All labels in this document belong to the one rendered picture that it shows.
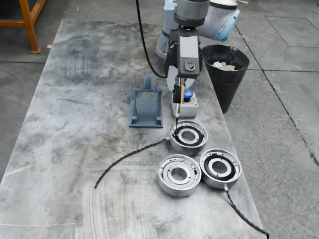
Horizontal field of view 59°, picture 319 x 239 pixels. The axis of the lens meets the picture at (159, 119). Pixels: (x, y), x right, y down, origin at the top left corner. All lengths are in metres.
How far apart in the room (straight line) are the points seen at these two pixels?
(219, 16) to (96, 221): 0.74
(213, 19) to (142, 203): 0.65
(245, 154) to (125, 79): 1.16
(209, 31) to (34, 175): 0.72
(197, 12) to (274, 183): 1.41
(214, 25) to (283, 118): 1.44
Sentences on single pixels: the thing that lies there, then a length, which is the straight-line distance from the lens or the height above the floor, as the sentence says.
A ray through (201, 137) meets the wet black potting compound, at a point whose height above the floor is 0.83.
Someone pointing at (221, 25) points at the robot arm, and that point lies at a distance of 1.03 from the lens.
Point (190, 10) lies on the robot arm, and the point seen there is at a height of 1.16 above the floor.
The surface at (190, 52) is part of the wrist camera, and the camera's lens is 0.65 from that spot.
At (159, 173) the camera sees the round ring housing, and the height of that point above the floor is 0.84.
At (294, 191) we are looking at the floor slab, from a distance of 1.91.
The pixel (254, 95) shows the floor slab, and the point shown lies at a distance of 2.46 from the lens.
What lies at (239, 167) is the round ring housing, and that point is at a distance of 0.75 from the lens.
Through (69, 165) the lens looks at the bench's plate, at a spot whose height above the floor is 0.80.
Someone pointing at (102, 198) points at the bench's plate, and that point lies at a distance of 0.69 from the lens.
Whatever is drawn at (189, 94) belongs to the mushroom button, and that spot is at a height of 0.87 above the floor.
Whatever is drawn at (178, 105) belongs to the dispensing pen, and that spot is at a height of 0.90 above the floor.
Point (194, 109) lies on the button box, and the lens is 0.87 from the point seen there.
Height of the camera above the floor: 1.40
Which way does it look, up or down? 44 degrees down
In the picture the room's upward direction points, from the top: 7 degrees clockwise
